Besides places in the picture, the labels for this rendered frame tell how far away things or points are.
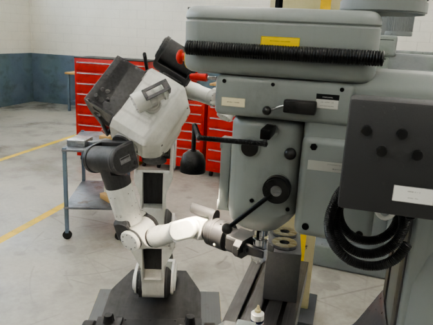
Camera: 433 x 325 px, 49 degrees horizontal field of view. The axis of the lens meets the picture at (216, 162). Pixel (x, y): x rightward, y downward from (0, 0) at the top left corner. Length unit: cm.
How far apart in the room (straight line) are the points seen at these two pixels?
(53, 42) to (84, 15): 110
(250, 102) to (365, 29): 31
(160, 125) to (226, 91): 47
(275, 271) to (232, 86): 76
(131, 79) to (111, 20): 998
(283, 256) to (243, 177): 51
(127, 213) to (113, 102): 38
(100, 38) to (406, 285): 1093
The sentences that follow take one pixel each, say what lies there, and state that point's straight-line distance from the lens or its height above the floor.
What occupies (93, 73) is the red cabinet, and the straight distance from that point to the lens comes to 670.
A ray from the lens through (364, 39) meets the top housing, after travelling 112.
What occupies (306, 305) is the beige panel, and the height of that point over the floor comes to 6.
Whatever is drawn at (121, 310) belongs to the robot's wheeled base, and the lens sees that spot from 234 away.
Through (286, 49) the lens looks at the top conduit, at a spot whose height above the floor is 180.
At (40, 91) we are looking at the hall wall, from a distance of 1278.
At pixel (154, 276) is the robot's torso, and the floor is 75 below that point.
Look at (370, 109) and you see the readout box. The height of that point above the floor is 171.
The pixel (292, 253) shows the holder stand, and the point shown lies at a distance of 166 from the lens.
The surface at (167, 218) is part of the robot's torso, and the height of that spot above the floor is 106.
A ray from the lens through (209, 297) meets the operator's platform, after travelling 276.
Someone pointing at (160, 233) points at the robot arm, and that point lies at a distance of 158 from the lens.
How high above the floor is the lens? 182
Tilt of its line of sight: 15 degrees down
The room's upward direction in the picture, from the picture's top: 3 degrees clockwise
